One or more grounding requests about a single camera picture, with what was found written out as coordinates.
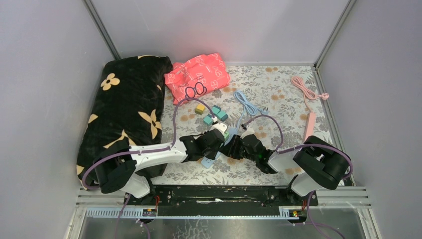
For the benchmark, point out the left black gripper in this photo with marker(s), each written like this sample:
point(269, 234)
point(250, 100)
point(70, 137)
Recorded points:
point(215, 152)

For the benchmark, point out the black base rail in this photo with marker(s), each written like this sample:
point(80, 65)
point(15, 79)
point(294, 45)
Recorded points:
point(208, 200)

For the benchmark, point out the pink patterned bag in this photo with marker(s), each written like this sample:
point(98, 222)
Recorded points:
point(197, 77)

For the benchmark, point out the teal plug cube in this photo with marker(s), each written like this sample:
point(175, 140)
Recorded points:
point(208, 120)
point(216, 109)
point(222, 116)

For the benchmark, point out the yellow plug cube top-left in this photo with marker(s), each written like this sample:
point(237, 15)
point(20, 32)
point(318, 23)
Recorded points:
point(200, 109)

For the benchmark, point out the black floral blanket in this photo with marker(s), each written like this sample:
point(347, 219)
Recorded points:
point(128, 107)

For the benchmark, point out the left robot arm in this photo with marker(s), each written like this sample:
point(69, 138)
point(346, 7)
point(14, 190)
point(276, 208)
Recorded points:
point(118, 172)

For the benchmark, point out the pink power strip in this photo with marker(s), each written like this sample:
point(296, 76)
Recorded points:
point(308, 96)

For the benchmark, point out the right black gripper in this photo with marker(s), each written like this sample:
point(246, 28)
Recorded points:
point(230, 149)

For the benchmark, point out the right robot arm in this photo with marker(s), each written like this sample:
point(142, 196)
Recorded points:
point(322, 165)

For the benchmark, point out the blue power strip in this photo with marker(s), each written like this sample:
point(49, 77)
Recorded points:
point(248, 108)

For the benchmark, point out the floral table mat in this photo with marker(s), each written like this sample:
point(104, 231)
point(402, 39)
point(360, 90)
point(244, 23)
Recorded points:
point(283, 126)

